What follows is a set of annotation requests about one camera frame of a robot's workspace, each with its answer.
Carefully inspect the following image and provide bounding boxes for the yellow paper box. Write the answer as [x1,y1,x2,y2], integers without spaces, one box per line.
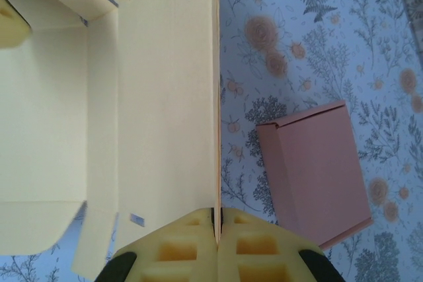
[0,0,221,278]

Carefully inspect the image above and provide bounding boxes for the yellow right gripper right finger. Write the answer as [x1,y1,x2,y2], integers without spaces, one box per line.
[219,207,344,282]

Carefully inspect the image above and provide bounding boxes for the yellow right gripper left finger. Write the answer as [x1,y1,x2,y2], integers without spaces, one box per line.
[95,207,219,282]

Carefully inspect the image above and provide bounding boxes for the salmon pink paper box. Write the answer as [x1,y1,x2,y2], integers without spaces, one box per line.
[256,99,374,252]

